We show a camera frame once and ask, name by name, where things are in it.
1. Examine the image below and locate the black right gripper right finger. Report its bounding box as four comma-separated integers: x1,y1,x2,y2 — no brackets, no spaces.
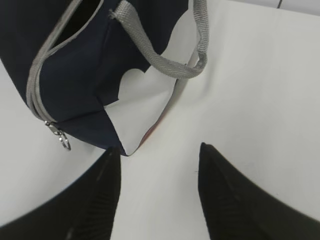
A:
198,142,320,240

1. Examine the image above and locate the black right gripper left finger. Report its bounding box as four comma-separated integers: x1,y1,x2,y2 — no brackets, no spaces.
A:
0,147,121,240

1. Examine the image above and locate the navy blue lunch bag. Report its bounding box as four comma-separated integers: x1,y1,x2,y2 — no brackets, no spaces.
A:
0,0,209,156

